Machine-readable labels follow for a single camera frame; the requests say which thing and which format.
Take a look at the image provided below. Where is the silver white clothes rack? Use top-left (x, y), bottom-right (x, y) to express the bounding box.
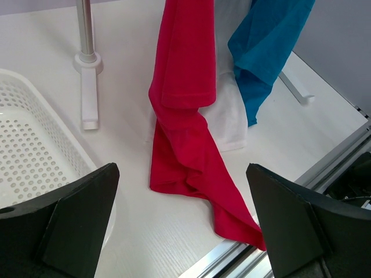
top-left (73, 0), bottom-right (103, 130)

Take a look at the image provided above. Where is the white perforated plastic basket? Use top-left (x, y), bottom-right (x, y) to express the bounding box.
top-left (0, 68), bottom-right (117, 253)

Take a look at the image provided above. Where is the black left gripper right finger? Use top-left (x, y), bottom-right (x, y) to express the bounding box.
top-left (246, 164), bottom-right (370, 277)

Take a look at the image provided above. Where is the white t shirt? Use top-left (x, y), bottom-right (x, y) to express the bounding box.
top-left (148, 1), bottom-right (250, 156)

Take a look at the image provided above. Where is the red t shirt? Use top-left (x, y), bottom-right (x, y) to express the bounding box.
top-left (148, 1), bottom-right (265, 250)

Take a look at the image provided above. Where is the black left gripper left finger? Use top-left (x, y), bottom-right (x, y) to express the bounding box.
top-left (1, 163), bottom-right (119, 277)

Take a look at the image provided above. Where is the blue t shirt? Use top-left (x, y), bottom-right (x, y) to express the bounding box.
top-left (228, 0), bottom-right (315, 126)

